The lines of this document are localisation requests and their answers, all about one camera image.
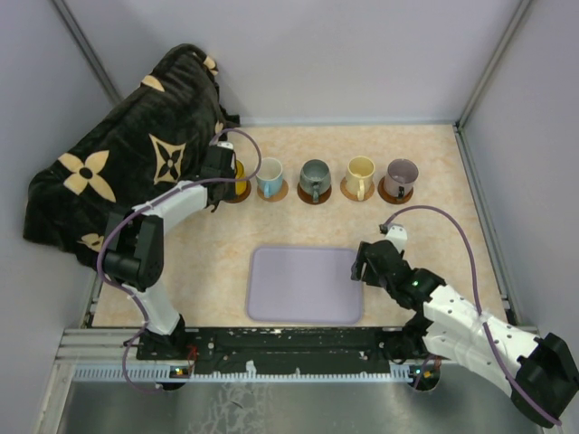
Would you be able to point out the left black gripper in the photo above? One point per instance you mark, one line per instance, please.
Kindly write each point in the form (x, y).
(230, 193)

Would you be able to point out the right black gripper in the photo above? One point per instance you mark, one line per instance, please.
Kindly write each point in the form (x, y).
(358, 266)

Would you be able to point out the yellow glass mug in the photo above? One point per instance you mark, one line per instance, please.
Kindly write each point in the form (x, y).
(240, 186)

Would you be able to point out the brown wooden coaster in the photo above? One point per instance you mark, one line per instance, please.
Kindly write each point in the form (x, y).
(391, 199)
(244, 195)

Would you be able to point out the white blue mug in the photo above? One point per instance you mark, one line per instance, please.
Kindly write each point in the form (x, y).
(270, 177)

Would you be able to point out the woven rattan coaster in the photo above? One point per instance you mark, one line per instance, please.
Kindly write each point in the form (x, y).
(280, 195)
(353, 197)

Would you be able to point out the cream ceramic mug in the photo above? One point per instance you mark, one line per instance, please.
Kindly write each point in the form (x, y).
(359, 176)

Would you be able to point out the purple glass mug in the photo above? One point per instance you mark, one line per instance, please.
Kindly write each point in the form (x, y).
(401, 174)

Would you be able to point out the dark wooden coaster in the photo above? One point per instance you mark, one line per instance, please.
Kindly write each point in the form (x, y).
(325, 195)

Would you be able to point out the grey green mug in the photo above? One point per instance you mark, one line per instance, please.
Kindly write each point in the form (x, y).
(315, 179)

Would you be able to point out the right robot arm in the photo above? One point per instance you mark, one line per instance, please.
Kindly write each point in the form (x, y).
(538, 374)

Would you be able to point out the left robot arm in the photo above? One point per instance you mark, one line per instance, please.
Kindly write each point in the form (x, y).
(132, 255)

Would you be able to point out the black floral blanket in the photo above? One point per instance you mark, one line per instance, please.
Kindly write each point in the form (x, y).
(154, 138)

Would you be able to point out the lavender plastic tray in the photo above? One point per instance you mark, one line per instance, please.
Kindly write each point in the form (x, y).
(304, 285)

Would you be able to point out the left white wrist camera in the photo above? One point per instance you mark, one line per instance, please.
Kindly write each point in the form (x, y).
(226, 145)

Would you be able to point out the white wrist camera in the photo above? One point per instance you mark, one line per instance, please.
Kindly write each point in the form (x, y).
(396, 234)
(226, 145)

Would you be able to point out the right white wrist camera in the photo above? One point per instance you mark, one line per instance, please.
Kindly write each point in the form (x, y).
(396, 234)

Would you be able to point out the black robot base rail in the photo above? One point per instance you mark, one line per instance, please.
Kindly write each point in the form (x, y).
(288, 350)

